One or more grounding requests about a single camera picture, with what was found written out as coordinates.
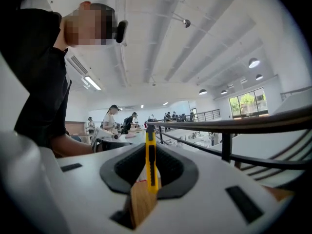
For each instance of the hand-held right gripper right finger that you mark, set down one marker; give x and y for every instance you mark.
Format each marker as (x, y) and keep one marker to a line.
(207, 203)

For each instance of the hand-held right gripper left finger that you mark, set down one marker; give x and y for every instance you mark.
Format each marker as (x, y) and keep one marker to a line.
(97, 191)

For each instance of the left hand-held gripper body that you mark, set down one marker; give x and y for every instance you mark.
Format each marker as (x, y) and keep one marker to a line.
(100, 134)

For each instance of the yellow small knife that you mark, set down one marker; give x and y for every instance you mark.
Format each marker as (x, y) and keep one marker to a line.
(151, 140)

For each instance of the person's left forearm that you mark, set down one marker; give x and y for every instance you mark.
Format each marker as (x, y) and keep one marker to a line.
(70, 146)

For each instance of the long ceiling light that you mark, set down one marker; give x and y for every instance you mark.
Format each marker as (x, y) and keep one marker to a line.
(92, 83)

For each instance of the ceiling air vent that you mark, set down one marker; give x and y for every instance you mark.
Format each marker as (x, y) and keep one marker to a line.
(78, 64)

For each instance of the black mezzanine railing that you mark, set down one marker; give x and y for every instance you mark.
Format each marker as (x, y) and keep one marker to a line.
(209, 114)

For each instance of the person's black clothed body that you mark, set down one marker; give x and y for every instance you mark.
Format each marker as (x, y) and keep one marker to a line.
(36, 69)

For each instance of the large window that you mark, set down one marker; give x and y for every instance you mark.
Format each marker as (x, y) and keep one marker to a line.
(247, 102)

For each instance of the person's head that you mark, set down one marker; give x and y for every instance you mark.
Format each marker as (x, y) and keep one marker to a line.
(85, 25)

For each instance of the black dome pendant lamp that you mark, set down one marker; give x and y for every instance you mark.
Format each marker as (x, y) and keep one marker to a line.
(259, 77)
(254, 63)
(202, 91)
(223, 91)

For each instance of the ceiling mounted dome fixture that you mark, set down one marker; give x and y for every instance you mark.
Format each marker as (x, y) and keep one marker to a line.
(186, 23)

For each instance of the black head-worn camera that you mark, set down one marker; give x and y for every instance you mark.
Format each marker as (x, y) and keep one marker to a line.
(121, 30)

